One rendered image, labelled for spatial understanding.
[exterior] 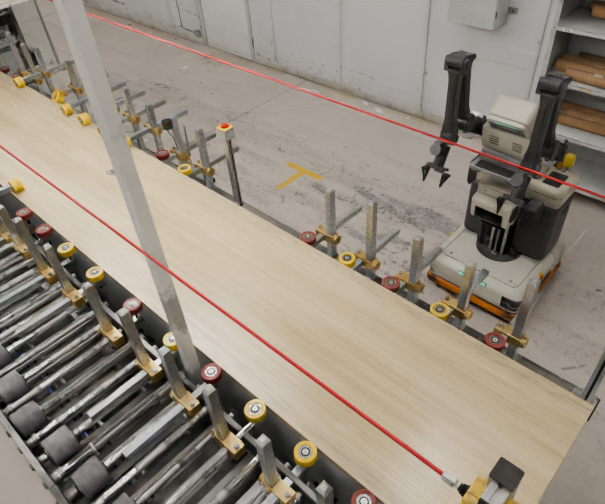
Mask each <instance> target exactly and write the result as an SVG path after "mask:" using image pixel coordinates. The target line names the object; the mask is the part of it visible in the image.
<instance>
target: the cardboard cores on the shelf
mask: <svg viewBox="0 0 605 504"><path fill-rule="evenodd" d="M589 11H591V12H592V13H591V16H592V17H596V18H602V19H605V2H604V1H598V0H592V1H591V3H590V6H589ZM554 69H556V70H560V71H563V72H564V75H568V76H572V80H573V81H577V82H581V83H584V84H588V85H592V86H596V87H599V88H603V89H605V57H601V56H597V55H593V54H588V53H584V52H580V53H579V55H578V56H574V55H570V54H564V55H563V56H562V58H558V59H557V61H556V63H555V66H554ZM561 109H562V110H565V111H566V112H565V114H564V113H559V117H558V122H557V123H559V124H562V125H566V126H569V127H573V128H576V129H580V130H584V131H587V132H591V133H594V134H598V135H601V136H605V112H603V111H600V110H597V109H593V108H590V107H586V106H583V105H579V104H576V103H572V102H569V101H566V100H562V104H561Z"/></svg>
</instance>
